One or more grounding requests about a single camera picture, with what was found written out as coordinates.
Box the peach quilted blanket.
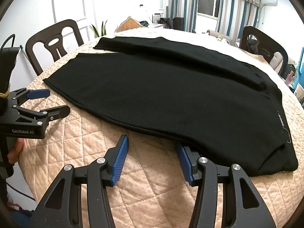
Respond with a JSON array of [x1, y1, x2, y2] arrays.
[[22, 26, 304, 228]]

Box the beige sofa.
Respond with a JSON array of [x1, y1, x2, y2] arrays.
[[206, 29, 241, 45]]

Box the person's left hand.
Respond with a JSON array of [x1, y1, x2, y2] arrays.
[[7, 139, 24, 165]]

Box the green potted plant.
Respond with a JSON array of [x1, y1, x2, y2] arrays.
[[91, 20, 108, 39]]

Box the black bag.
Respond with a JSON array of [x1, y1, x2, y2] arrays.
[[159, 17, 185, 31]]

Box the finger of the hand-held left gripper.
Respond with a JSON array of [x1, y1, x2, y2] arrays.
[[10, 88, 51, 105], [15, 104, 71, 126]]

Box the striped curtain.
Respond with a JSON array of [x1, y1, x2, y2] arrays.
[[167, 0, 199, 26], [217, 0, 260, 40]]

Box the black pants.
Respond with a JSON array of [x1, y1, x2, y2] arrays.
[[43, 36, 299, 177]]

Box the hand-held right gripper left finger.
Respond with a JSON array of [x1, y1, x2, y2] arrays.
[[28, 134, 130, 228]]

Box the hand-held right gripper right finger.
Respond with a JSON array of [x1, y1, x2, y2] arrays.
[[176, 142, 277, 228]]

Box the tan quilted cushion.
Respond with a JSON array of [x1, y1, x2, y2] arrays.
[[114, 16, 154, 33]]

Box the dark wooden chair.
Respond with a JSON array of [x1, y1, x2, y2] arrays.
[[25, 19, 85, 76], [239, 26, 289, 77]]

